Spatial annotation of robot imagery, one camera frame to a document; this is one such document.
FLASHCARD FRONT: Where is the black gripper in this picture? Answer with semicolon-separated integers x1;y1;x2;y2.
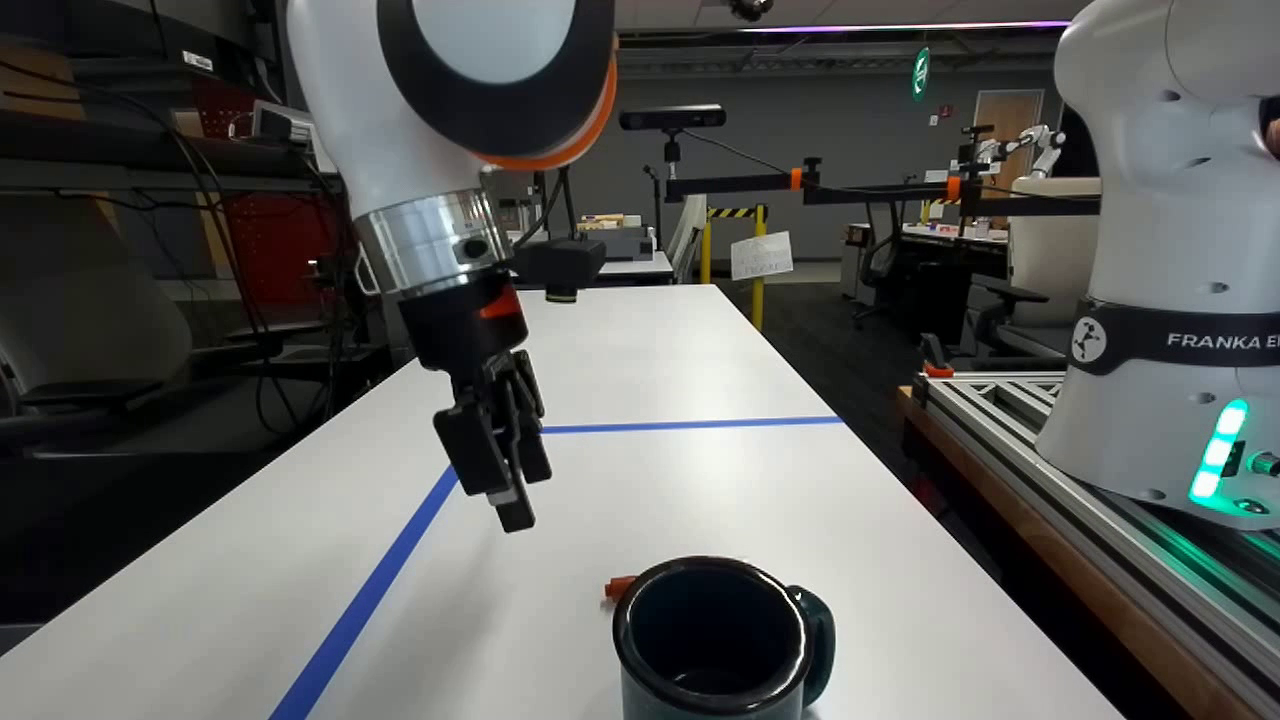
396;273;555;534

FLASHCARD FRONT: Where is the long blue tape strip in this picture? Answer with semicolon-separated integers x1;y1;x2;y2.
268;465;464;720

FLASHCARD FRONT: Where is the dark teal ceramic mug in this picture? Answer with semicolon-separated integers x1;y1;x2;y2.
608;555;838;720

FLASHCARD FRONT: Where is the red cabinet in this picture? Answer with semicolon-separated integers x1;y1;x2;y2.
215;196;344;322

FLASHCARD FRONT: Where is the white paper sign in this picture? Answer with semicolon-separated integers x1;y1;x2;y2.
727;228;796;284

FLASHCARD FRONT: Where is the grey padded chair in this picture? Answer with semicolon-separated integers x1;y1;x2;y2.
0;196;191;418

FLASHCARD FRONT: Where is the dark storage shelf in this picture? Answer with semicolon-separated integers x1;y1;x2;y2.
0;0;293;190

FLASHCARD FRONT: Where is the small white background robot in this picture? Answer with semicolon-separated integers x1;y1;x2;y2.
953;121;1070;182

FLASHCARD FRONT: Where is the brown wooden door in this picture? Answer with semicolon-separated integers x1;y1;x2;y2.
972;87;1050;154

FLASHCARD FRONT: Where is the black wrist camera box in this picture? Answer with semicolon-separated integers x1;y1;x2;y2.
512;235;613;305

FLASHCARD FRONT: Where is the yellow black striped post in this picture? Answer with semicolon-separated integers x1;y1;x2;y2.
698;201;770;332

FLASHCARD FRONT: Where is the black stereo camera on stand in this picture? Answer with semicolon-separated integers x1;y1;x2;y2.
616;99;732;204

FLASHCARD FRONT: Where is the black hanging cable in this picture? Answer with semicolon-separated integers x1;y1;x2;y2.
159;122;320;430

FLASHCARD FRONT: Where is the aluminium rail robot frame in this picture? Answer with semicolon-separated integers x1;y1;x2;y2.
890;369;1280;720

